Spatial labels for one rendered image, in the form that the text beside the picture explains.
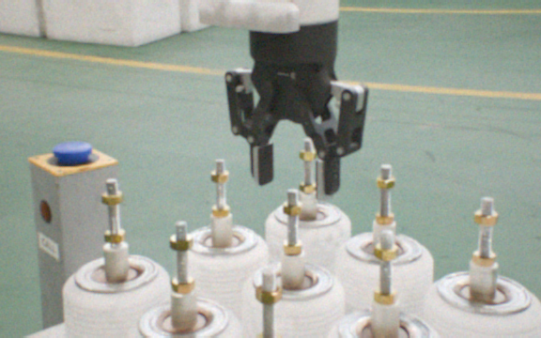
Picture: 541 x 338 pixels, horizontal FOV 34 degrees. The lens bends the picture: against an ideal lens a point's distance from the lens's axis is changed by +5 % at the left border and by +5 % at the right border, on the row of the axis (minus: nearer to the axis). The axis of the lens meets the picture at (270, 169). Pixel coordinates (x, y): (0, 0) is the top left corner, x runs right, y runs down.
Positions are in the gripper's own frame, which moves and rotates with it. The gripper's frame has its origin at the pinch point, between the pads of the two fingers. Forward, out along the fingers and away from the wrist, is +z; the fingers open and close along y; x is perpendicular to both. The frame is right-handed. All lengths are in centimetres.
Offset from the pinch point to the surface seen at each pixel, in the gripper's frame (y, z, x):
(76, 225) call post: 27.1, 10.2, 2.7
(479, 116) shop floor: 49, 36, -152
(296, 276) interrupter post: -0.8, 9.2, 0.9
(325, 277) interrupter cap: -2.1, 10.0, -1.9
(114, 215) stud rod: 14.1, 4.0, 8.8
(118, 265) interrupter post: 13.6, 8.7, 9.1
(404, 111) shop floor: 68, 36, -147
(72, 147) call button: 29.4, 2.4, 0.4
